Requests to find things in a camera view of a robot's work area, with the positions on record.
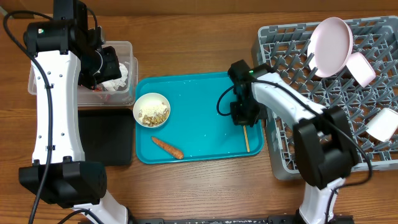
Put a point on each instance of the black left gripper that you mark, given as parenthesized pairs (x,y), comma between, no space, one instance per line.
(112,72)

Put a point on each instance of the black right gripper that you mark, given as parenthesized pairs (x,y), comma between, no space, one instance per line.
(242,120)

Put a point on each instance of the wooden chopstick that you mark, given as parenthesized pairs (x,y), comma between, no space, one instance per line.
(246,139)

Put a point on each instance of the red snack wrapper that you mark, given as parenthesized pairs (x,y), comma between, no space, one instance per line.
(101,93)

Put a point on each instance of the white tissue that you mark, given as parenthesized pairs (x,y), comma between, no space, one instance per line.
(114,85)

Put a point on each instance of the large white plate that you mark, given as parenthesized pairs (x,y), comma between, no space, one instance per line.
(331,44)

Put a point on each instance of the white paper cup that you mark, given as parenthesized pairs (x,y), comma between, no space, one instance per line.
(383,125)

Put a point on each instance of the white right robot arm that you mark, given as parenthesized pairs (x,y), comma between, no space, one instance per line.
(324,149)

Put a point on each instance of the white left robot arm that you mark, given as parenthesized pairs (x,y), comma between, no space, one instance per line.
(59,173)

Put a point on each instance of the clear plastic waste bin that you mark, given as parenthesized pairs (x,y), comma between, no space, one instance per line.
(127,81)

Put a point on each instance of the grey dishwasher rack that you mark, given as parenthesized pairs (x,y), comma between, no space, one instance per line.
(285,48)

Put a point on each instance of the teal serving tray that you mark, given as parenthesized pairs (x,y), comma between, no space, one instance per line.
(195,126)

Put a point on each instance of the black plastic tray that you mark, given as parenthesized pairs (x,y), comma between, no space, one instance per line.
(107,135)

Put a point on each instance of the white bowl with food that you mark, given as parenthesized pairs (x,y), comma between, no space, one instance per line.
(151,110)

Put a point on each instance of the orange carrot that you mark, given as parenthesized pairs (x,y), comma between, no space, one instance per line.
(173,151)

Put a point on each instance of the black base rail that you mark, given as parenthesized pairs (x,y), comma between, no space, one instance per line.
(217,220)

